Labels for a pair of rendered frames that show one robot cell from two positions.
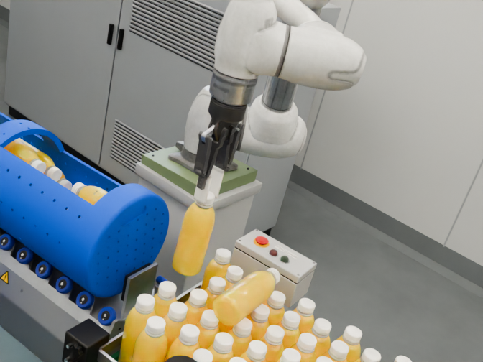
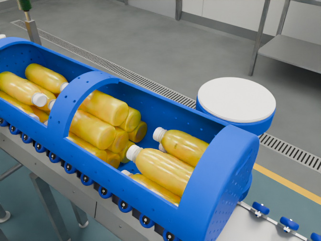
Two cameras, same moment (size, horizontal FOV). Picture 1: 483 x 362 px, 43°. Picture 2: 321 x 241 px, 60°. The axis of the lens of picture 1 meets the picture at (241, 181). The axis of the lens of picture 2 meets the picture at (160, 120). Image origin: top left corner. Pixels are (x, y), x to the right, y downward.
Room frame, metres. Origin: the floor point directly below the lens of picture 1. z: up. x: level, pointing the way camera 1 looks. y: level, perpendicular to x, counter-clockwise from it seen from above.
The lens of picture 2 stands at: (2.03, 0.88, 1.62)
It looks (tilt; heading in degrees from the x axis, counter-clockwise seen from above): 40 degrees down; 188
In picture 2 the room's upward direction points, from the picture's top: straight up
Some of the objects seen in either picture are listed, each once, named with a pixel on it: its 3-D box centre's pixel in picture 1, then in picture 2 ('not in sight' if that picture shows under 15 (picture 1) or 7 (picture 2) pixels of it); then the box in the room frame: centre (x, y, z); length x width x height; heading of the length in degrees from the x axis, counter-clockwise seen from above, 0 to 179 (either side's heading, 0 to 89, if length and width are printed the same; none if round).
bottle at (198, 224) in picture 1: (195, 235); not in sight; (1.17, 0.07, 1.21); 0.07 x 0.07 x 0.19
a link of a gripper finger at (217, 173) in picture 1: (215, 182); not in sight; (1.19, 0.06, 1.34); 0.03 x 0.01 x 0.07; 62
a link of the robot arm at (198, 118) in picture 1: (214, 119); not in sight; (1.91, 0.14, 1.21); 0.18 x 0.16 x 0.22; 95
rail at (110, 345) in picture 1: (159, 313); not in sight; (1.17, 0.11, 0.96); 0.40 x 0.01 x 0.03; 152
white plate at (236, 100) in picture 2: not in sight; (235, 97); (1.17, 1.04, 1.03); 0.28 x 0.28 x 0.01
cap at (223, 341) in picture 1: (223, 341); not in sight; (0.99, -0.05, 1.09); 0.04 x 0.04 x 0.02
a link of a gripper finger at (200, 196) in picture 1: (203, 187); not in sight; (1.15, 0.08, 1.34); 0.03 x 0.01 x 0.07; 62
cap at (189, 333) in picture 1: (190, 333); not in sight; (0.98, 0.02, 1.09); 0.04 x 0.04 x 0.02
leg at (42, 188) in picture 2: not in sight; (53, 212); (1.30, 0.21, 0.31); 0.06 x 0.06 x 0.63; 62
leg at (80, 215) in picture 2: not in sight; (73, 194); (1.18, 0.27, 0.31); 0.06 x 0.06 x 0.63; 62
